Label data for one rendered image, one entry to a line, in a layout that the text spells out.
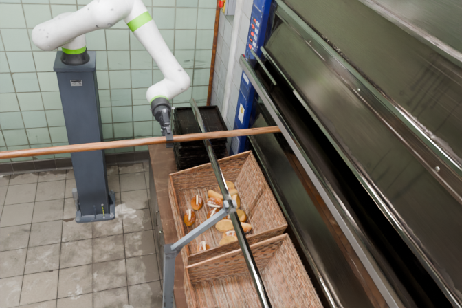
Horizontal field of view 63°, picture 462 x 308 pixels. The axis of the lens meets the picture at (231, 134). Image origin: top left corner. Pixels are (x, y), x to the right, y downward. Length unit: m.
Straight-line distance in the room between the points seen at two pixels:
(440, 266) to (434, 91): 0.43
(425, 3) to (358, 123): 0.42
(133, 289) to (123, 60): 1.51
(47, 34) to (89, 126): 0.65
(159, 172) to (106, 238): 0.68
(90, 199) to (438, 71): 2.31
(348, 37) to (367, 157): 0.39
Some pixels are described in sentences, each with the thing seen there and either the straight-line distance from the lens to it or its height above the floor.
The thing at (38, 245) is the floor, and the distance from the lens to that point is 2.88.
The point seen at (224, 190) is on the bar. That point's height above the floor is 1.17.
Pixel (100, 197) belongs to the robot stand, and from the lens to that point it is 2.80.
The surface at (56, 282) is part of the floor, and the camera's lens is 2.69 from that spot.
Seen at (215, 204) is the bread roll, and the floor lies 0.64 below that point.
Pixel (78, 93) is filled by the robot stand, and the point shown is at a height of 1.04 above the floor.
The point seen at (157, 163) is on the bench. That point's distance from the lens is 2.44.
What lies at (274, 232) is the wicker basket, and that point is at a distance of 1.85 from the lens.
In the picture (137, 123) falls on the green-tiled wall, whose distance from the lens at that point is 3.10.
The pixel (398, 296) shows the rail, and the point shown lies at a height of 1.43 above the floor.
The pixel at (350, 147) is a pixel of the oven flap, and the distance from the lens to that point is 1.30.
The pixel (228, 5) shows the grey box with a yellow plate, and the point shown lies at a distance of 2.38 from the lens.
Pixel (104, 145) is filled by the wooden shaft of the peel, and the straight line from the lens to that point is 1.61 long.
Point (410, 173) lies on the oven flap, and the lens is 1.15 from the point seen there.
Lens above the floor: 2.22
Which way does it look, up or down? 37 degrees down
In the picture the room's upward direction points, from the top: 9 degrees clockwise
